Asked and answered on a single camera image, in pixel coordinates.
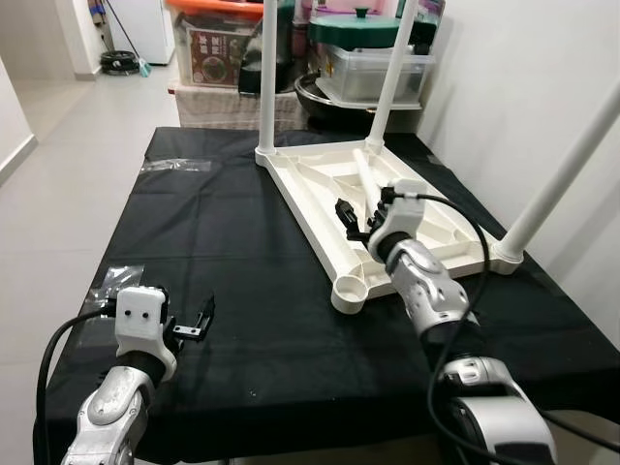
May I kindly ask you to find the black tablecloth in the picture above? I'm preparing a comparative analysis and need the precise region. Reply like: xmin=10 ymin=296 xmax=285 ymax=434
xmin=34 ymin=126 xmax=620 ymax=464

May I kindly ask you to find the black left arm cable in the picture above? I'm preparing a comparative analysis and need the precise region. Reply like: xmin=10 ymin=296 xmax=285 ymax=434
xmin=34 ymin=308 xmax=122 ymax=465

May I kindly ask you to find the long handled broom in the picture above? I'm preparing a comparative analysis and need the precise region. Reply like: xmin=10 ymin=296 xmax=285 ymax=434
xmin=102 ymin=0 xmax=154 ymax=77

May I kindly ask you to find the flat clear tape patch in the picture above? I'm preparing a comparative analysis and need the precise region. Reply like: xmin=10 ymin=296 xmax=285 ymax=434
xmin=92 ymin=264 xmax=148 ymax=292

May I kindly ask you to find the clear plastic food container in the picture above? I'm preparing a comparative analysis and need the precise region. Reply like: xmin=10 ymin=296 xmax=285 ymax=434
xmin=315 ymin=44 xmax=437 ymax=108

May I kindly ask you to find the crumpled clear tape piece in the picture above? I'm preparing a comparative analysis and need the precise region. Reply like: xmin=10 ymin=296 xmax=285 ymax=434
xmin=140 ymin=157 xmax=214 ymax=174

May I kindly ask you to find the patterned cloth covered bench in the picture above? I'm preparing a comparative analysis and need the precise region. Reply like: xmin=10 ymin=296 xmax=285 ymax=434
xmin=167 ymin=82 xmax=313 ymax=132

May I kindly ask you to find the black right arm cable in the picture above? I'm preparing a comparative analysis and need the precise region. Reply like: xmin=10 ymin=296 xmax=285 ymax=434
xmin=387 ymin=192 xmax=543 ymax=465

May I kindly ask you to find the brown printed carton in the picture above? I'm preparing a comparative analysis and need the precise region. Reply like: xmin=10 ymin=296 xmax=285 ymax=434
xmin=184 ymin=24 xmax=248 ymax=86

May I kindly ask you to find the long black tether cable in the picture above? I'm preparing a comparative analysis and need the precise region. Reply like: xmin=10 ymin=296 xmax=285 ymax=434
xmin=542 ymin=407 xmax=620 ymax=454

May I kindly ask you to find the shiny black plastic bag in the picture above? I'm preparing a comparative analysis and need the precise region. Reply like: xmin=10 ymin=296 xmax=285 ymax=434
xmin=237 ymin=0 xmax=299 ymax=98

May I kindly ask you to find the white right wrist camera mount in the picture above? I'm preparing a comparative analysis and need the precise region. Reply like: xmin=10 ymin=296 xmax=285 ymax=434
xmin=366 ymin=181 xmax=428 ymax=260

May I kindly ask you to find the white plastic table top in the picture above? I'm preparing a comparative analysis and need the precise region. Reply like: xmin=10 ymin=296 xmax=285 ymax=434
xmin=254 ymin=136 xmax=526 ymax=316

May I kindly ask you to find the clear bin with orange lid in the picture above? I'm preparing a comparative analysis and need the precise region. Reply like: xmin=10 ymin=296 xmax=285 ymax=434
xmin=167 ymin=0 xmax=263 ymax=88

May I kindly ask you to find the green round pot lid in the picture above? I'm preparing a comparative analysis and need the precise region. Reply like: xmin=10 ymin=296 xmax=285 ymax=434
xmin=308 ymin=8 xmax=401 ymax=47

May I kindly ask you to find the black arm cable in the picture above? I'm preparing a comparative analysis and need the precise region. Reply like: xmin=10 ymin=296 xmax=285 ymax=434
xmin=34 ymin=308 xmax=122 ymax=465
xmin=387 ymin=192 xmax=543 ymax=465

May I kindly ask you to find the black coiled hose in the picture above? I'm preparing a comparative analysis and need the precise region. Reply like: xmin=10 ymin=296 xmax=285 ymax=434
xmin=100 ymin=50 xmax=143 ymax=77

